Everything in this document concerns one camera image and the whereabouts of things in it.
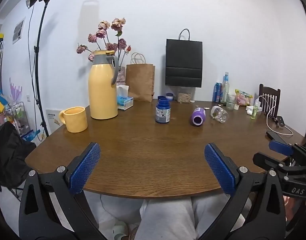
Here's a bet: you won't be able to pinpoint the clear glass tumbler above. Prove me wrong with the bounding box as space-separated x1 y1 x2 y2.
226 94 236 110

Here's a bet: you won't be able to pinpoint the black paper bag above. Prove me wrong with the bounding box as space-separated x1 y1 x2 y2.
165 29 203 88

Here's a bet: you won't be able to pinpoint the person's grey trouser legs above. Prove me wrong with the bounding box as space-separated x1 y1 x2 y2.
84 192 253 240

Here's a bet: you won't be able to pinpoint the purple flower wall sticker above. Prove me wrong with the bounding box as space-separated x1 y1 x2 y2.
9 77 23 103

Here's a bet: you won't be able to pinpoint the blue tissue box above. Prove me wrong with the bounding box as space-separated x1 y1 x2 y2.
117 85 134 111

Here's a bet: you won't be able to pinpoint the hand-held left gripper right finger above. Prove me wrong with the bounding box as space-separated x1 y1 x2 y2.
200 142 287 240

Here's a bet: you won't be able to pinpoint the yellow ceramic mug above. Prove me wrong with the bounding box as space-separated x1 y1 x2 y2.
59 107 88 133

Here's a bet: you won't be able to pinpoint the glass flower vase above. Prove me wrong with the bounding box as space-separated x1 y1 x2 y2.
116 66 126 86

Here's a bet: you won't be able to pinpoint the white printed board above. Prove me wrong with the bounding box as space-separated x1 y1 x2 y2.
45 109 66 134

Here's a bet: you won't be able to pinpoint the black phone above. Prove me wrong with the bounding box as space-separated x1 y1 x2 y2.
266 131 290 146

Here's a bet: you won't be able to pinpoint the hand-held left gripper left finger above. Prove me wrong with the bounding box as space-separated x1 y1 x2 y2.
19 142 106 240

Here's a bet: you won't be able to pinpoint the yellow thermos jug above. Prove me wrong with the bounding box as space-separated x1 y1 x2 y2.
88 50 119 120

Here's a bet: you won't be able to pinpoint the pink snack packet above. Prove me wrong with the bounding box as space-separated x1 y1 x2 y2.
235 89 254 106

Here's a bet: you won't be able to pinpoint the wire storage rack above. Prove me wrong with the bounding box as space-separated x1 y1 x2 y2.
4 102 31 140

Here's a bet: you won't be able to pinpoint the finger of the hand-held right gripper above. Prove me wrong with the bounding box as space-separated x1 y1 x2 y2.
253 152 286 173
269 140 295 157

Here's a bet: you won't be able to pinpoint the purple bottle lying down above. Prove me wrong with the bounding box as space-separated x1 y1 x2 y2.
191 107 206 127

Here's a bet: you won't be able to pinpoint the clear container of grains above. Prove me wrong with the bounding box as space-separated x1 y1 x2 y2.
177 87 193 103

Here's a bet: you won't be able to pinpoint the person's right hand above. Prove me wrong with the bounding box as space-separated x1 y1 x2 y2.
284 195 298 222

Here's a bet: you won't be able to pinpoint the clear glass bottle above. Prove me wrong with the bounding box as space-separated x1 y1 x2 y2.
221 72 230 103

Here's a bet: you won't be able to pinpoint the green spray bottle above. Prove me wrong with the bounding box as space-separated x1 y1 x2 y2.
251 99 259 120

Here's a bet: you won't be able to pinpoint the black jacket on chair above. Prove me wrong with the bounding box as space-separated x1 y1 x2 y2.
0 121 37 189

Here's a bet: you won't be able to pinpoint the wall poster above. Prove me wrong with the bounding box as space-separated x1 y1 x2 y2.
12 17 26 44

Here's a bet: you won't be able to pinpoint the dried pink roses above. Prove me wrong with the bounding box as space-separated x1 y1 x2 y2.
77 17 132 67

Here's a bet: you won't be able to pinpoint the white slipper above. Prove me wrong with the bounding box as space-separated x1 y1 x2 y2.
110 221 139 240

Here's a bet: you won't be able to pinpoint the brown paper bag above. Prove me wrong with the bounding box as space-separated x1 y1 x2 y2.
126 53 155 102

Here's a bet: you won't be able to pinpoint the white cable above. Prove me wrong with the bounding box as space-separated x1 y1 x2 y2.
258 94 293 138

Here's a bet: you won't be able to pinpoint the clear jar lying down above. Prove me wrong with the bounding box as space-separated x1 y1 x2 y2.
211 106 229 123

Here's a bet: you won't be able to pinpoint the dark blue lidded jar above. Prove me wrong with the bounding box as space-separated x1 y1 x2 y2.
155 98 171 124

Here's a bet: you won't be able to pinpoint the dark wooden chair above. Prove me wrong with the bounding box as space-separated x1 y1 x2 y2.
259 84 281 117

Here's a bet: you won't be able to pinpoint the blue drink can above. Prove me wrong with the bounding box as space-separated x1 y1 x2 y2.
212 82 223 103

